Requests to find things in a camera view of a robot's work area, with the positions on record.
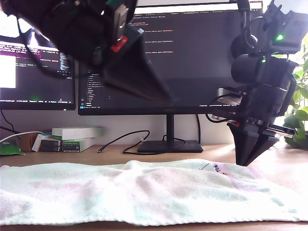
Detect black usb cable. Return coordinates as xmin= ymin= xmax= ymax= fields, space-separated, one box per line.
xmin=97 ymin=129 xmax=151 ymax=155

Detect black headphones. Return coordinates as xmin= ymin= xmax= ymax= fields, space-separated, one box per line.
xmin=230 ymin=0 xmax=259 ymax=60

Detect potted green leafy plant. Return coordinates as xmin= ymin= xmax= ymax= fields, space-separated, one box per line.
xmin=281 ymin=31 xmax=308 ymax=149

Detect small dark box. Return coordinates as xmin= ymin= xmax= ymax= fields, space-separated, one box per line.
xmin=39 ymin=140 xmax=61 ymax=152

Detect white box green label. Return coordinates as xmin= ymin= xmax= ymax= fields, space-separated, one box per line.
xmin=62 ymin=138 xmax=96 ymax=153

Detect small white box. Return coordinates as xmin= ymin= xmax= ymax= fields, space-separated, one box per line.
xmin=31 ymin=133 xmax=53 ymax=152

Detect pale green pink tea towel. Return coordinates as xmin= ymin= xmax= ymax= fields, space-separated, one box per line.
xmin=0 ymin=158 xmax=308 ymax=228

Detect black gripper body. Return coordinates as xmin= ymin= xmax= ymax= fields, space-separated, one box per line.
xmin=227 ymin=85 xmax=295 ymax=140

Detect black monitor power cable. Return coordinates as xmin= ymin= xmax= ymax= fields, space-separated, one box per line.
xmin=195 ymin=114 xmax=202 ymax=145

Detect white cable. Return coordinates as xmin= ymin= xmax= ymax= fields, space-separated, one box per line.
xmin=0 ymin=131 xmax=46 ymax=143

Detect brown cardboard box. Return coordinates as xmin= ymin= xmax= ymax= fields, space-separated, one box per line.
xmin=19 ymin=132 xmax=40 ymax=153

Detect green packet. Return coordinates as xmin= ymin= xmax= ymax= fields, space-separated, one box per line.
xmin=0 ymin=141 xmax=26 ymax=156

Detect long white cardboard box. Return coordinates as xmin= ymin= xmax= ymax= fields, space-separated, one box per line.
xmin=51 ymin=127 xmax=104 ymax=141

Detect large black computer monitor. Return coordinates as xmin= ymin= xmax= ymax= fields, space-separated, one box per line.
xmin=78 ymin=1 xmax=268 ymax=154

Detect thin black coiled cable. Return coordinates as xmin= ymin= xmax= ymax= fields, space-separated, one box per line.
xmin=162 ymin=134 xmax=187 ymax=147

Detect smaller black computer monitor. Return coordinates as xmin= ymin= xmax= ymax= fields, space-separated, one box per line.
xmin=0 ymin=9 xmax=77 ymax=111

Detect black hanging cable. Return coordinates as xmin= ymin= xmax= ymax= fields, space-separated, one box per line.
xmin=0 ymin=110 xmax=19 ymax=134

